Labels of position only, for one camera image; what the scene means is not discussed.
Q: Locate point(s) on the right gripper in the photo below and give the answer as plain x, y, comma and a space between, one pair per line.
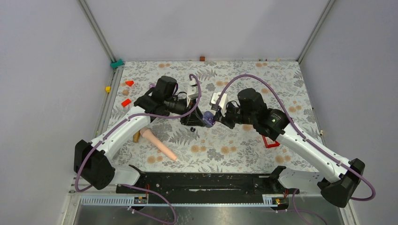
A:
222, 115

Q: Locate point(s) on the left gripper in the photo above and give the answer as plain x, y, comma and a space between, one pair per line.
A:
194, 118

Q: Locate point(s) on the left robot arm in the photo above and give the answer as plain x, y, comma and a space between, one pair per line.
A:
93, 160

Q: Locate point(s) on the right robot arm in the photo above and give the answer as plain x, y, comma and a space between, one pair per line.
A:
335, 177

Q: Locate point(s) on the floral table mat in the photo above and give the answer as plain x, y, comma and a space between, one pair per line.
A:
218, 149

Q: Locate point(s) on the pink microphone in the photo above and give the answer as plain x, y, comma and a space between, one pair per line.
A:
147, 134

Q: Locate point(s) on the gold microphone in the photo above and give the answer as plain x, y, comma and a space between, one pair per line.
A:
136, 137

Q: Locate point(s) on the red toy block box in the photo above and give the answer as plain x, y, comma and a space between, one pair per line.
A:
270, 143

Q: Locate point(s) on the red flat block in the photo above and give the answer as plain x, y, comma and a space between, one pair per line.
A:
125, 103

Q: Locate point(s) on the red triangle block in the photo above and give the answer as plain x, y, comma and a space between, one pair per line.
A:
129, 83

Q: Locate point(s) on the teal block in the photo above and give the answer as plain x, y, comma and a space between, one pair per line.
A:
116, 64

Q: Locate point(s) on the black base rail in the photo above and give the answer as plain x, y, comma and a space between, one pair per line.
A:
212, 188

